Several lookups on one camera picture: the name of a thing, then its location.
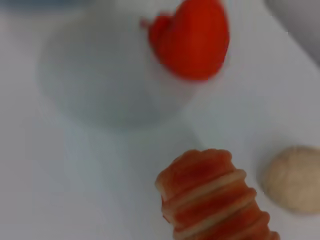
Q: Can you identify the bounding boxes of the beige round bun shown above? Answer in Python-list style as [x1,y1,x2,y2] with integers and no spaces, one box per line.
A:
[259,145,320,215]

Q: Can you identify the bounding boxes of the orange striped bread loaf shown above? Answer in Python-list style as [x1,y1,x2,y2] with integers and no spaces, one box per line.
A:
[154,148,281,240]

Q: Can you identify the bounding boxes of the red toy fruit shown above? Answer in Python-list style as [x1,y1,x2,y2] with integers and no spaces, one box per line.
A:
[139,0,231,81]

